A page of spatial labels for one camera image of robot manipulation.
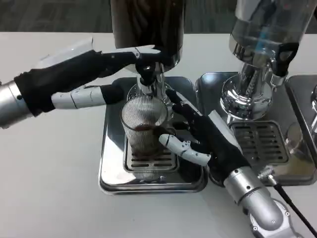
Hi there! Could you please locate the steel drip tray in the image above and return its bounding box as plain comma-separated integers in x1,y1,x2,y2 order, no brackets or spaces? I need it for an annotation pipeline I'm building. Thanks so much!
195,71,317,187
284,74,317,173
98,75,209,195

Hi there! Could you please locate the dark tank drink dispenser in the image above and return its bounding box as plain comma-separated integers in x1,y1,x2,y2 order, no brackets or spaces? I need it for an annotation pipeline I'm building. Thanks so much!
110,0,187,109

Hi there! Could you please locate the clear ribbed glass cup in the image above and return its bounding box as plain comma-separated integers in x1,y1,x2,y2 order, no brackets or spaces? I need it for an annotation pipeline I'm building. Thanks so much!
120,100,174,158

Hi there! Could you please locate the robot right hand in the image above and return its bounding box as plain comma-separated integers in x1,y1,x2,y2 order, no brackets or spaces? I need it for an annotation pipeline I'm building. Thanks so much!
158,89,251,186

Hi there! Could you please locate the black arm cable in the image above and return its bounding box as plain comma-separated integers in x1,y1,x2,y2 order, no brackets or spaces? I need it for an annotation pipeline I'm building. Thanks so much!
257,167,317,238

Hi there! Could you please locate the black tap of dark dispenser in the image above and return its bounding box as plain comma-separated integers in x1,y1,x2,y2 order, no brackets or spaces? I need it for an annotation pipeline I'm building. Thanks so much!
135,57,157,86

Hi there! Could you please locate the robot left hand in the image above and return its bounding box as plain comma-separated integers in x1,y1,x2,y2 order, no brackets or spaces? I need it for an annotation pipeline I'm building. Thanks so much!
13,37,161,117

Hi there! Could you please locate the black tap of clear dispenser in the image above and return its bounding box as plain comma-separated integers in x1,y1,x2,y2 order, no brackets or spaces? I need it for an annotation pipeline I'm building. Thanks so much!
276,42,300,76

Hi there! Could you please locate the clear tank drink dispenser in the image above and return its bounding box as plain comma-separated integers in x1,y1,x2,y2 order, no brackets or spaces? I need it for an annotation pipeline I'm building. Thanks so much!
220,0,316,121

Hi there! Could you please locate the chrome dispenser foot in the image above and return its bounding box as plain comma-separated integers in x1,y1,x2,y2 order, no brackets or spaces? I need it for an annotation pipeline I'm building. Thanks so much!
310,84,317,118

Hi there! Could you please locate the slotted steel drip grid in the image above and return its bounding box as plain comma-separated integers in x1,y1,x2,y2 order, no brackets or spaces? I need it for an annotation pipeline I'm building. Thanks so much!
229,120,291,166
123,148,180,173

